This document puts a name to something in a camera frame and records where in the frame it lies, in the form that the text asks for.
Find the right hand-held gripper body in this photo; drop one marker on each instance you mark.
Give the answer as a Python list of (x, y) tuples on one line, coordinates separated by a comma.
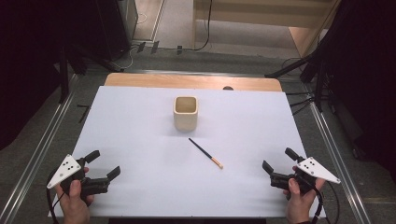
[(314, 169)]

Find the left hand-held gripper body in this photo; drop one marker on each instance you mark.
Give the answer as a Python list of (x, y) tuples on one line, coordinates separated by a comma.
[(67, 169)]

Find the person's left hand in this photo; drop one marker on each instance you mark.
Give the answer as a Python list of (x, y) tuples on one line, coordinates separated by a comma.
[(74, 205)]

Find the person's right hand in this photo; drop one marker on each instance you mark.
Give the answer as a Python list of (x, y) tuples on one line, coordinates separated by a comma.
[(299, 205)]

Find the white table mat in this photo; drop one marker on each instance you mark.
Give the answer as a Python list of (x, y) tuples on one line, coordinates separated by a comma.
[(155, 161)]

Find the dark pencil with wooden tip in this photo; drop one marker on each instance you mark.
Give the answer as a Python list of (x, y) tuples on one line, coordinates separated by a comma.
[(205, 153)]

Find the black tripod stand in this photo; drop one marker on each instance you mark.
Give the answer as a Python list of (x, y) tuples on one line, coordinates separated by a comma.
[(319, 84), (63, 77)]

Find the dark round table grommet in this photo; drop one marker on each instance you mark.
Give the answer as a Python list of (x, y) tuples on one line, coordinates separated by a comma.
[(228, 88)]

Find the beige square cup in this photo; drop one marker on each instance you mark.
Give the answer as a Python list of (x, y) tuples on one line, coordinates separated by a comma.
[(185, 119)]

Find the black curtain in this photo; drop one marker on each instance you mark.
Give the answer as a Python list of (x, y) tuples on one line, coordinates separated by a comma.
[(370, 77), (28, 62)]

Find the dark cabinet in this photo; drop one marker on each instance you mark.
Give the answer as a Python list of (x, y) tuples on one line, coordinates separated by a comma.
[(120, 25)]

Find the light wooden furniture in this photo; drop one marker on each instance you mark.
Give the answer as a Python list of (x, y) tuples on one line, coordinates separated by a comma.
[(249, 15)]

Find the metal floor rail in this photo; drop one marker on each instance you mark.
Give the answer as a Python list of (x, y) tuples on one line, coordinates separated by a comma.
[(339, 161), (37, 146)]

